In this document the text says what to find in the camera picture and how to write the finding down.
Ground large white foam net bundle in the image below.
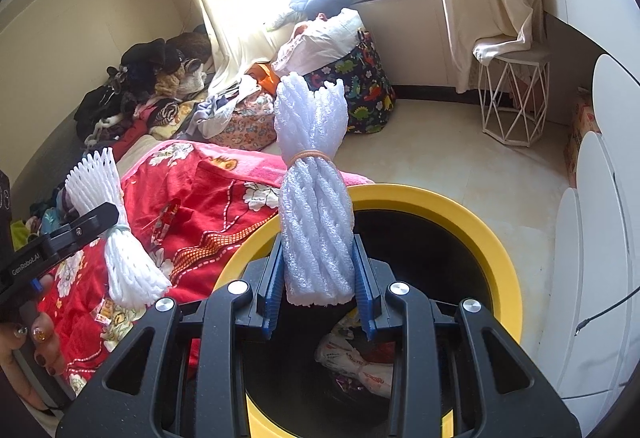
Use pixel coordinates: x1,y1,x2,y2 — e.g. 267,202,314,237
274,72,355,306

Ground small white foam net bundle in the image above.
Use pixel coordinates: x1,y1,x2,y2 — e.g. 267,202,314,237
65,148,170,309

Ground yellow rimmed black trash bin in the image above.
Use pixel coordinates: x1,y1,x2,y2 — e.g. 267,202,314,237
215,184,523,437

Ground left hand painted nails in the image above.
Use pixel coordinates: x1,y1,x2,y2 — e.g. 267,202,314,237
1,295,66,416

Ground grey headboard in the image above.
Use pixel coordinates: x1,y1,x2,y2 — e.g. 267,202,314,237
11,113,85,219

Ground orange yellow snack packet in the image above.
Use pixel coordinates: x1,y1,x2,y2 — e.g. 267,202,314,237
91,297,129,327

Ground red floral blanket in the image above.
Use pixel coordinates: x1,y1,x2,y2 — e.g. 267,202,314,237
39,143,286,392

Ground floral pink fabric bag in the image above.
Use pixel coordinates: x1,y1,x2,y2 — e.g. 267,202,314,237
208,91,277,151

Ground dinosaur print laundry basket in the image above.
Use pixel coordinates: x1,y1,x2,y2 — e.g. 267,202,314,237
304,30,396,134

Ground white round back chair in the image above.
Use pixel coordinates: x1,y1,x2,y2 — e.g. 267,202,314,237
536,55,640,434

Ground lavender white clothes heap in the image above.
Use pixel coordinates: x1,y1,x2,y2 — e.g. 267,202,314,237
186,74,259,140

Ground orange bag beside bed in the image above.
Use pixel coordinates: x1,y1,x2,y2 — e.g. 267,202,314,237
246,62,280,97

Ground dark clothes pile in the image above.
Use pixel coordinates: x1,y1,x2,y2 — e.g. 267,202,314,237
74,26,213,150

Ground white bag in basket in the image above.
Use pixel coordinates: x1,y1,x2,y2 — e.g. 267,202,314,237
271,8,364,76

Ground left cream curtain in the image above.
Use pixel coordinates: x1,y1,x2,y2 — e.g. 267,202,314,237
159,0,281,95

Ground white vanity desk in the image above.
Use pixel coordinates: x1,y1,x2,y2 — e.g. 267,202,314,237
542,0,639,124

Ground white wire side table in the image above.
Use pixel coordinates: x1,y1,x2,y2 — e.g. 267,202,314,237
477,44,551,148

